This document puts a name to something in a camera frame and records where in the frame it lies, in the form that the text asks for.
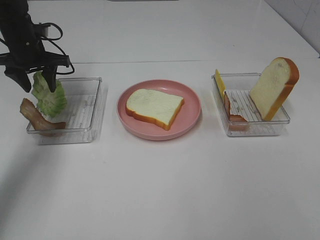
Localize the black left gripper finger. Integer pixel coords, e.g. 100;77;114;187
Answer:
41;65;58;93
4;66;32;93

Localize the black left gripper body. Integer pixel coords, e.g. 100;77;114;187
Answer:
0;0;70;73

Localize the green lettuce leaf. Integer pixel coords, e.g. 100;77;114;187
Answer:
31;71;67;118

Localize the brown bacon strip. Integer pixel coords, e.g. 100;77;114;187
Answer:
19;98;66;137

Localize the white bread slice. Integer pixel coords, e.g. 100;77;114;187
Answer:
125;88;185;131

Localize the yellow cheese slice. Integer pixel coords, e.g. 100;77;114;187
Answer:
214;69;226;101

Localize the pink bacon strip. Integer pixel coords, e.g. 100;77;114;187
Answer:
224;91;248;132

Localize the clear plastic left tray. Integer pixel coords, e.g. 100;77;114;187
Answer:
26;77;108;145

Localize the clear plastic tray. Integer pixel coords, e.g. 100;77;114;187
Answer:
26;77;108;145
211;72;290;137

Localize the pink round plate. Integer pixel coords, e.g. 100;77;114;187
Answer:
117;79;202;141

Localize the clear plastic right tray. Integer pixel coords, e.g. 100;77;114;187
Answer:
211;72;290;137

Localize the upright bread slice right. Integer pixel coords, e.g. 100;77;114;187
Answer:
249;57;300;121

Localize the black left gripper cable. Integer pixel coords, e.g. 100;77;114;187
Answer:
0;22;76;76

